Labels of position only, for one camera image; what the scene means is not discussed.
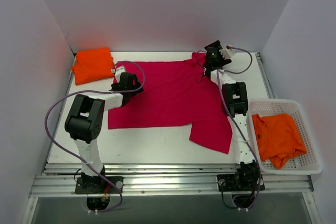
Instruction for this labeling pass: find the crimson red t-shirt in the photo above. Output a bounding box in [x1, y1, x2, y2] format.
[108, 52, 232, 154]

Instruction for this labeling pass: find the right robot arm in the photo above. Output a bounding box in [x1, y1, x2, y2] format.
[203, 40, 257, 189]

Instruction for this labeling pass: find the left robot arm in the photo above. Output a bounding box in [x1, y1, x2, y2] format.
[65, 72, 143, 192]

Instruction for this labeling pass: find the folded orange t-shirt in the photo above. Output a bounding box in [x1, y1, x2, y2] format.
[71, 47, 114, 85]

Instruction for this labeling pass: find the crumpled orange t-shirt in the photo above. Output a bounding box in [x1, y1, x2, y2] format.
[252, 113, 307, 169]

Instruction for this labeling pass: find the white plastic basket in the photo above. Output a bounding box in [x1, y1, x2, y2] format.
[247, 99, 322, 175]

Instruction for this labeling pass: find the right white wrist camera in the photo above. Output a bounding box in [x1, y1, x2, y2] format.
[219, 45, 236, 60]

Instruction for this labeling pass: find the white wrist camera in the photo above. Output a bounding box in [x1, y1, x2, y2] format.
[219, 45, 236, 60]
[111, 66, 126, 84]

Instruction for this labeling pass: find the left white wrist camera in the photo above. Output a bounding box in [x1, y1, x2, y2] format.
[111, 66, 126, 84]

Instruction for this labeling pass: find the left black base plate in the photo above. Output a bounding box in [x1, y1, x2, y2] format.
[75, 176, 124, 195]

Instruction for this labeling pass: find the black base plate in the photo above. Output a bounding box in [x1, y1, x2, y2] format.
[216, 173, 259, 192]
[75, 176, 124, 195]

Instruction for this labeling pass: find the aluminium rail frame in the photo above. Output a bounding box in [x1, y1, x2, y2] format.
[30, 52, 313, 198]

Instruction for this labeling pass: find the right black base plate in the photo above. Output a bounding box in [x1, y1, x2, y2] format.
[216, 173, 259, 192]

